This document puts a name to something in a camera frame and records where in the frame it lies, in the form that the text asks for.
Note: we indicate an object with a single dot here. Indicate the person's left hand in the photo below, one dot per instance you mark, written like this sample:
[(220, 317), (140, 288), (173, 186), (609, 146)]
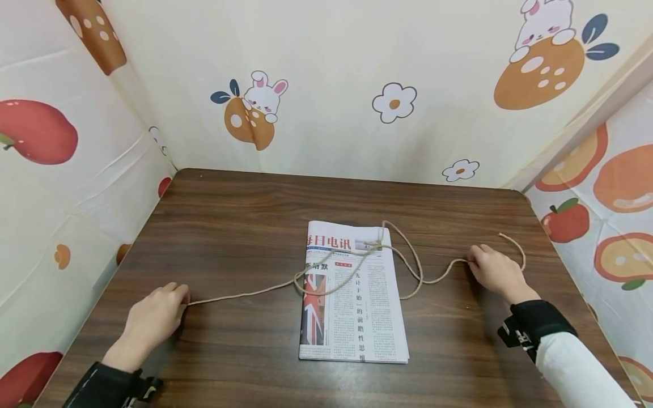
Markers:
[(150, 320)]

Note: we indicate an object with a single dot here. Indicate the person's right hand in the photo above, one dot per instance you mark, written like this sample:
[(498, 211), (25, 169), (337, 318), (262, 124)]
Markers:
[(497, 272)]

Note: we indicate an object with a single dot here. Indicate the person's left fingers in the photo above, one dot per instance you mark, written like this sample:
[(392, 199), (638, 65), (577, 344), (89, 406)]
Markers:
[(177, 294)]

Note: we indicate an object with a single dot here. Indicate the person's right fingers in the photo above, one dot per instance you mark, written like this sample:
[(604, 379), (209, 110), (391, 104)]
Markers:
[(477, 260)]

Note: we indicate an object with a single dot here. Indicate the person's right forearm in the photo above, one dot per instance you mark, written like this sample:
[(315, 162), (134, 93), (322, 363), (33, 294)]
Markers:
[(576, 368)]

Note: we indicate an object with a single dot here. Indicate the black wrist band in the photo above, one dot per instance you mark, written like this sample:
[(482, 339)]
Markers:
[(104, 388), (538, 324)]

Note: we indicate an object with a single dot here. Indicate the folded newspaper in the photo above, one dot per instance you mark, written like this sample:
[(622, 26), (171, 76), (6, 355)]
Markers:
[(357, 317)]

